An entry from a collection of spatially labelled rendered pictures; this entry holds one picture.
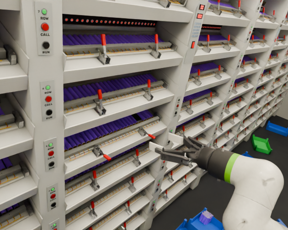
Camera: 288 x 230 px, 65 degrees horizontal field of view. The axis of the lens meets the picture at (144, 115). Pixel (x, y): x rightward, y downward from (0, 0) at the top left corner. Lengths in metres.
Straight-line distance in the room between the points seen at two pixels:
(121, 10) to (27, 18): 0.29
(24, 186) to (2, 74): 0.38
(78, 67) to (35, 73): 0.13
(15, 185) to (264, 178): 0.73
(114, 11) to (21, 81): 0.34
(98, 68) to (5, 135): 0.33
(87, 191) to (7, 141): 0.47
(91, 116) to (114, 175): 0.41
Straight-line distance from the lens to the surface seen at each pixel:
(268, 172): 0.69
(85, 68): 0.72
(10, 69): 0.66
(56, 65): 0.66
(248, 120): 3.12
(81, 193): 1.06
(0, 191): 0.85
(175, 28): 1.13
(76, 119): 0.80
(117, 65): 0.79
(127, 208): 1.48
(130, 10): 0.79
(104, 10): 0.73
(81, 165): 0.91
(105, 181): 1.11
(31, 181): 0.86
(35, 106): 0.68
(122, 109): 0.90
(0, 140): 0.73
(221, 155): 0.72
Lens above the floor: 1.53
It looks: 27 degrees down
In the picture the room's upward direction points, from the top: 10 degrees clockwise
